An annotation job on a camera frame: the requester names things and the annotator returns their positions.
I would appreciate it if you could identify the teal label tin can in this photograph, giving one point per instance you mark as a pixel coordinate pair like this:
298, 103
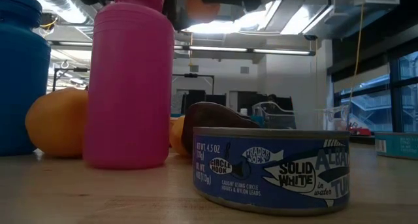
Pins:
398, 145

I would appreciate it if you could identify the small white container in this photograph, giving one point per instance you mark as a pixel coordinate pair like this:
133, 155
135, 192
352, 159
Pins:
243, 112

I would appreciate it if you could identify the dark brown toy food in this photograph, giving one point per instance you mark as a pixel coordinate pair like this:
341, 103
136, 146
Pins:
212, 116

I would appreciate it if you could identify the blue label tuna can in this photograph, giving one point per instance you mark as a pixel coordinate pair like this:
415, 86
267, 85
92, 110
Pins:
271, 171

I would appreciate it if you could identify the round silver air duct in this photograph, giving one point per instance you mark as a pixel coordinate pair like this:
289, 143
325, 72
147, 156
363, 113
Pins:
62, 2

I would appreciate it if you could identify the smooth orange toy fruit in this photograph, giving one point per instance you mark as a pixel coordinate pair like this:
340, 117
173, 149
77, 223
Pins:
57, 122

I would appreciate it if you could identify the long linear ceiling light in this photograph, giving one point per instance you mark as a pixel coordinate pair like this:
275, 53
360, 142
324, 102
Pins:
228, 49

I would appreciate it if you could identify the black cabinet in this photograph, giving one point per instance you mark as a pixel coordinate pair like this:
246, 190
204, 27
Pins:
258, 101
209, 98

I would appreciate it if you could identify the clear plastic bin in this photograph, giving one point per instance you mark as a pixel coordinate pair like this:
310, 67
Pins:
274, 114

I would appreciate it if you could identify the rectangular silver air duct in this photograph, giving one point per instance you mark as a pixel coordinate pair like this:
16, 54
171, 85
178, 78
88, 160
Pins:
343, 8

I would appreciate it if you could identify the black ceiling camera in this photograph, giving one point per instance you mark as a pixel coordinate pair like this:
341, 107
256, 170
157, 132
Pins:
47, 21

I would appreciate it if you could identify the yellow toy lemon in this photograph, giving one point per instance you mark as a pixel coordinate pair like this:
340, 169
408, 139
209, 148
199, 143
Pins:
178, 136

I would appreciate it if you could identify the pink plastic bottle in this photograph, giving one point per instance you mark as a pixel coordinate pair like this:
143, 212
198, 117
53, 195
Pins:
130, 87

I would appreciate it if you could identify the red object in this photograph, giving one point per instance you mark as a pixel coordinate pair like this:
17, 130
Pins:
359, 131

